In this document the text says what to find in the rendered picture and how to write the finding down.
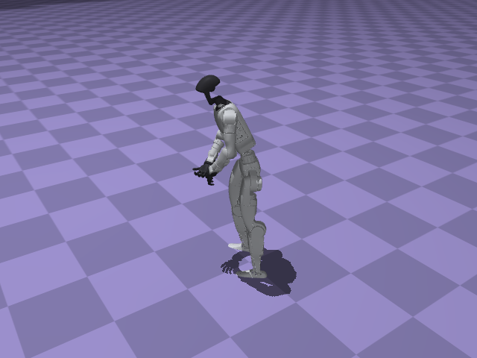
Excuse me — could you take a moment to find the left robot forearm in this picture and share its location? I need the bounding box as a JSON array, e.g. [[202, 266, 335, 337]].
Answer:
[[209, 148, 230, 174]]

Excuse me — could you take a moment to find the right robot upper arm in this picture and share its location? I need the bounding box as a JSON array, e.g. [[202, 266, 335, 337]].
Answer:
[[213, 105, 224, 140]]

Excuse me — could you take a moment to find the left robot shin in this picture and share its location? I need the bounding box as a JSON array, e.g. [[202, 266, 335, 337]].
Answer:
[[247, 226, 265, 274]]

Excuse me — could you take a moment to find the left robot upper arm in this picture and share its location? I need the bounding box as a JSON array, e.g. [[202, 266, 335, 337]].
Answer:
[[222, 110, 238, 160]]

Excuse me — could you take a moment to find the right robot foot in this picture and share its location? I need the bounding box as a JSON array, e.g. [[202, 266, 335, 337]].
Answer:
[[228, 243, 250, 252]]

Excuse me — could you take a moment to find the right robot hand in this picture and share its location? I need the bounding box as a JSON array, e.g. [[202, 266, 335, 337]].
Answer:
[[193, 159, 215, 178]]

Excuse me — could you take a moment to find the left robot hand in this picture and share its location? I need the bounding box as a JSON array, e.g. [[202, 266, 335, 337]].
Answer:
[[206, 167, 217, 186]]

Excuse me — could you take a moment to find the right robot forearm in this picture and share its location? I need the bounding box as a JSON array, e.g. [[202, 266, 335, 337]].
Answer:
[[206, 134, 224, 163]]

